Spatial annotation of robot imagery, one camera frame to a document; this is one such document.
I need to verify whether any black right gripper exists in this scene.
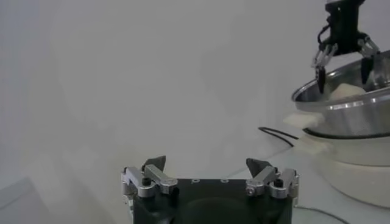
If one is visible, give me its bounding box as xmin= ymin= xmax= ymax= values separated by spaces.
xmin=311 ymin=0 xmax=381 ymax=94

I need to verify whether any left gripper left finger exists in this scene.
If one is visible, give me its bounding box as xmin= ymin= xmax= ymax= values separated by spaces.
xmin=121 ymin=155 xmax=179 ymax=198

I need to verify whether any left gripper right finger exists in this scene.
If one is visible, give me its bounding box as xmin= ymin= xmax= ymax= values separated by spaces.
xmin=245 ymin=158 xmax=300 ymax=199

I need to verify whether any white steamed baozi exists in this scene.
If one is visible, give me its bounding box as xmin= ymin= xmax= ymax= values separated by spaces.
xmin=328 ymin=82 xmax=368 ymax=102

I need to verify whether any perforated steel steamer basket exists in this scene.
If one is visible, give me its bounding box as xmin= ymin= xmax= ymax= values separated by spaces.
xmin=291 ymin=50 xmax=390 ymax=139

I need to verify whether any cream electric cooker base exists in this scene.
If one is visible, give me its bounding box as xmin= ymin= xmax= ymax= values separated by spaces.
xmin=282 ymin=111 xmax=390 ymax=209

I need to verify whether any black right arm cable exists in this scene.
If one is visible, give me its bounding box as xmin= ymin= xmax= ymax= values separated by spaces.
xmin=316 ymin=16 xmax=333 ymax=46

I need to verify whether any black cooker power cord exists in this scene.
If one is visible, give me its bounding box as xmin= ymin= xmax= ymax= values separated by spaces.
xmin=258 ymin=126 xmax=300 ymax=148

